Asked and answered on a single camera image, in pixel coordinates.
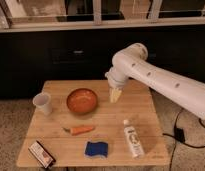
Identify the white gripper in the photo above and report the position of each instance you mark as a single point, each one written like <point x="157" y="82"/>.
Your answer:
<point x="116" y="80"/>

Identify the white ceramic cup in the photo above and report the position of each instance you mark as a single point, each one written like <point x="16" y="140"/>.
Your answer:
<point x="42" y="101"/>

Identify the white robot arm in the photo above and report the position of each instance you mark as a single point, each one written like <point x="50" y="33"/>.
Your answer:
<point x="131" y="62"/>

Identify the orange ceramic bowl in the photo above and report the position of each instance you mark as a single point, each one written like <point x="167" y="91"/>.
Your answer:
<point x="82" y="101"/>

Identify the wooden table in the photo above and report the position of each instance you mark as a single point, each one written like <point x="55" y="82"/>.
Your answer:
<point x="135" y="105"/>

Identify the orange carrot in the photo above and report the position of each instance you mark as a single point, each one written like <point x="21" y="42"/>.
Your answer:
<point x="79" y="129"/>

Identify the white tube bottle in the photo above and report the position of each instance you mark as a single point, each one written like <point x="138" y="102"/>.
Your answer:
<point x="133" y="140"/>

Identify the blue sponge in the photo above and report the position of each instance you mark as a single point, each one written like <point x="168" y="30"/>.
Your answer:
<point x="93" y="149"/>

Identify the black power adapter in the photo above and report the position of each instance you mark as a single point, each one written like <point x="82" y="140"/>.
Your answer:
<point x="179" y="135"/>

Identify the dark cabinet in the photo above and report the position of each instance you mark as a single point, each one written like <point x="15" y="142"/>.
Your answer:
<point x="28" y="59"/>

